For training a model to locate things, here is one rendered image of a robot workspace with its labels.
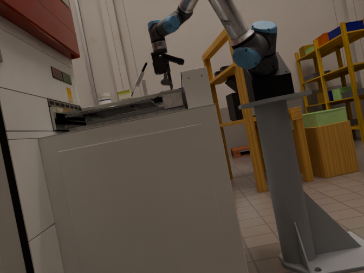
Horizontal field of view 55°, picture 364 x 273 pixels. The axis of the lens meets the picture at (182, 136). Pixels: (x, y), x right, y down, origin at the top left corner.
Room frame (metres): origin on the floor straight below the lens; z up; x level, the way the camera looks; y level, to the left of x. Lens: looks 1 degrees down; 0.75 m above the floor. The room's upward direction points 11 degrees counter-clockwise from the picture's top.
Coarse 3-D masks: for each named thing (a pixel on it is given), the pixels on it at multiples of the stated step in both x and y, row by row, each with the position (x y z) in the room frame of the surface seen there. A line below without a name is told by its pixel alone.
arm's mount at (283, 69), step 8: (280, 56) 1.79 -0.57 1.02; (280, 64) 1.74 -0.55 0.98; (248, 72) 1.73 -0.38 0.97; (280, 72) 1.70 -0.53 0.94; (288, 72) 1.69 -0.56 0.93; (248, 80) 1.75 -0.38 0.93; (256, 80) 1.69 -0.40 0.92; (264, 80) 1.69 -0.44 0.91; (272, 80) 1.69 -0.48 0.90; (280, 80) 1.69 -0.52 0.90; (288, 80) 1.69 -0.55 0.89; (248, 88) 1.78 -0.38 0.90; (256, 88) 1.69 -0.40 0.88; (264, 88) 1.69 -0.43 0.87; (272, 88) 1.69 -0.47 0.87; (280, 88) 1.69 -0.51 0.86; (288, 88) 1.69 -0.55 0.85; (248, 96) 1.82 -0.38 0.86; (256, 96) 1.69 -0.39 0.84; (264, 96) 1.69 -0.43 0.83; (272, 96) 1.69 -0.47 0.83
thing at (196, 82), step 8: (184, 72) 1.27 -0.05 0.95; (192, 72) 1.26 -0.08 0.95; (200, 72) 1.26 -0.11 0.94; (184, 80) 1.27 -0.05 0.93; (192, 80) 1.26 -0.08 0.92; (200, 80) 1.26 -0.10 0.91; (208, 80) 1.26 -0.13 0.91; (184, 88) 1.27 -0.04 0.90; (192, 88) 1.26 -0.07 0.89; (200, 88) 1.26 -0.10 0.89; (208, 88) 1.26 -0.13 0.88; (192, 96) 1.27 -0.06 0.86; (200, 96) 1.26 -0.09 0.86; (208, 96) 1.26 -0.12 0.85; (192, 104) 1.27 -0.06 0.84; (200, 104) 1.26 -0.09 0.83; (208, 104) 1.26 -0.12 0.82
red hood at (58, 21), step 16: (0, 0) 1.03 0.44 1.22; (16, 0) 1.14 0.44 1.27; (32, 0) 1.29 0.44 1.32; (48, 0) 1.47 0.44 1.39; (64, 0) 1.72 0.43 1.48; (16, 16) 1.15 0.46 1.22; (32, 16) 1.26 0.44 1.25; (48, 16) 1.43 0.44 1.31; (64, 16) 1.67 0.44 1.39; (32, 32) 1.33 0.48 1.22; (48, 32) 1.39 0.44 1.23; (64, 32) 1.62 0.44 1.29; (64, 48) 1.60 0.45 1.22
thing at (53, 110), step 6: (54, 108) 1.40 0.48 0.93; (60, 108) 1.47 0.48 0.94; (54, 114) 1.38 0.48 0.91; (60, 114) 1.50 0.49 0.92; (66, 114) 1.54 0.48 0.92; (54, 120) 1.37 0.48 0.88; (84, 120) 1.81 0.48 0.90; (54, 126) 1.38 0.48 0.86; (60, 126) 1.42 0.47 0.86; (66, 126) 1.49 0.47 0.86; (72, 126) 1.58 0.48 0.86; (78, 126) 1.67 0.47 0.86
